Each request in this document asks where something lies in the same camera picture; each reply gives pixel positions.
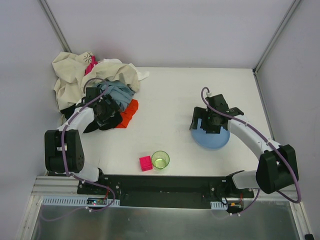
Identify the blue-grey cloth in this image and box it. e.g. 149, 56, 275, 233
95, 80, 135, 112

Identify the orange cloth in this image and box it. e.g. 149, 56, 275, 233
116, 99, 139, 129

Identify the magenta cloth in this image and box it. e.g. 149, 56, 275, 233
84, 55, 98, 76

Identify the beige cloth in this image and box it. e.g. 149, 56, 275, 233
52, 51, 140, 111

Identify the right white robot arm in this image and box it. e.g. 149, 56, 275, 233
189, 94, 299, 194

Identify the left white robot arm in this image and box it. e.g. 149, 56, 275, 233
44, 87, 123, 184

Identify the black cloth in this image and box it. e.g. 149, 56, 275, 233
59, 106, 124, 134

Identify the blue plastic plate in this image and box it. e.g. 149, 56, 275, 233
191, 119, 230, 150

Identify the green transparent cup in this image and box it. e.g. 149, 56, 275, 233
151, 150, 170, 170

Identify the pink plastic cube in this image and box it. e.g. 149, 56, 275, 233
139, 156, 153, 172

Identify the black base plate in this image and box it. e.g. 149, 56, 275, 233
77, 174, 256, 209

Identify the right white cable duct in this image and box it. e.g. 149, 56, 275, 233
210, 201, 228, 211

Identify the white cable duct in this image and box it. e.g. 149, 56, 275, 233
42, 196, 120, 208
210, 201, 228, 211

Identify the right aluminium corner post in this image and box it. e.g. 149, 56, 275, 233
252, 0, 303, 76

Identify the aluminium corner post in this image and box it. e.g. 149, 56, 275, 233
38, 0, 72, 53
252, 0, 303, 76

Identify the left white cable duct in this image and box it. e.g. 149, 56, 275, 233
42, 196, 120, 208

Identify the left aluminium corner post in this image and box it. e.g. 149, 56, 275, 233
38, 0, 72, 53

